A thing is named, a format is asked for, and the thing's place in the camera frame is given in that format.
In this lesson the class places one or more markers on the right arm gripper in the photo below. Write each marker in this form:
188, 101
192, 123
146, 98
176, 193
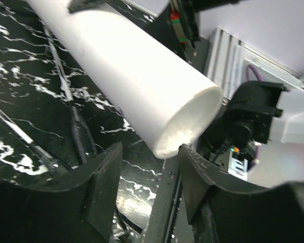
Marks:
247, 117

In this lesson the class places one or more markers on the white shuttlecock tube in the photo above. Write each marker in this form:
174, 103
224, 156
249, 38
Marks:
164, 99

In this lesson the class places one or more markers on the aluminium frame rail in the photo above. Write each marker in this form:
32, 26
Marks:
231, 62

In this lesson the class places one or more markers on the badminton racket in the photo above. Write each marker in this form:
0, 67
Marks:
53, 164
80, 132

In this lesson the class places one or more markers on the badminton racket far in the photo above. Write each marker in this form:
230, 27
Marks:
53, 164

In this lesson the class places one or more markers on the badminton racket near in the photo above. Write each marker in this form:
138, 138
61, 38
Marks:
80, 132

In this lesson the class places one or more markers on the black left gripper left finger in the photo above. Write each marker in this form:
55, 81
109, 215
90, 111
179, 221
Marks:
75, 207

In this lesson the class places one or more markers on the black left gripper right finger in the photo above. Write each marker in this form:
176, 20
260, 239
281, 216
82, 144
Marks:
224, 208

